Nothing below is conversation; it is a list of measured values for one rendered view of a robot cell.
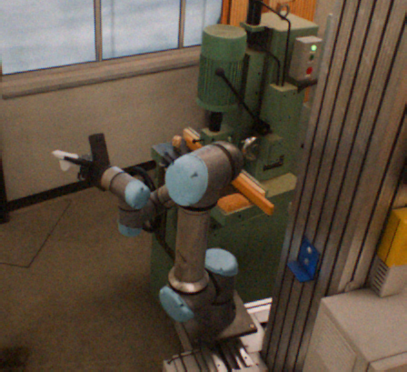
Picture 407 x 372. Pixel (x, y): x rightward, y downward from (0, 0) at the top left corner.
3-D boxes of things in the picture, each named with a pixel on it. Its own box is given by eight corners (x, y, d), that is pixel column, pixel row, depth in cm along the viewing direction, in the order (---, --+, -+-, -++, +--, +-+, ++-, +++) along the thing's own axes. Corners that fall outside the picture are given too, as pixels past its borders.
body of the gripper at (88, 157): (74, 177, 168) (98, 194, 161) (76, 153, 164) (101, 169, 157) (94, 172, 173) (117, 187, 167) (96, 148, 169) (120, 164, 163)
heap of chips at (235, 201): (214, 201, 210) (214, 196, 208) (239, 193, 216) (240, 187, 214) (226, 213, 204) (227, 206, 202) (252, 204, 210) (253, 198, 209)
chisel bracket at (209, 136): (198, 145, 230) (200, 129, 225) (224, 139, 237) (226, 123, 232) (207, 154, 225) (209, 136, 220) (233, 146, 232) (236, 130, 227)
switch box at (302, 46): (287, 75, 218) (294, 37, 210) (305, 72, 223) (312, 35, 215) (297, 81, 214) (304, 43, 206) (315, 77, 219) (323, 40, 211)
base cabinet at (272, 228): (148, 290, 288) (152, 183, 251) (232, 256, 318) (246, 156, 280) (191, 349, 258) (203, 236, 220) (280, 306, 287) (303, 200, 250)
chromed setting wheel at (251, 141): (239, 160, 227) (242, 135, 220) (261, 155, 233) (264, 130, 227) (243, 164, 225) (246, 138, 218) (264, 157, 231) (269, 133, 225)
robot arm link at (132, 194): (132, 216, 153) (133, 192, 149) (108, 199, 159) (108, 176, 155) (152, 206, 158) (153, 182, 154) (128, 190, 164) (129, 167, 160)
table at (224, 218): (132, 161, 242) (132, 149, 239) (187, 146, 257) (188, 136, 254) (203, 235, 200) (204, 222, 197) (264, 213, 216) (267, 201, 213)
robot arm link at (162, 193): (247, 124, 140) (158, 183, 177) (220, 135, 132) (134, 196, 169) (268, 161, 139) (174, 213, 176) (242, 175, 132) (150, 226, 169)
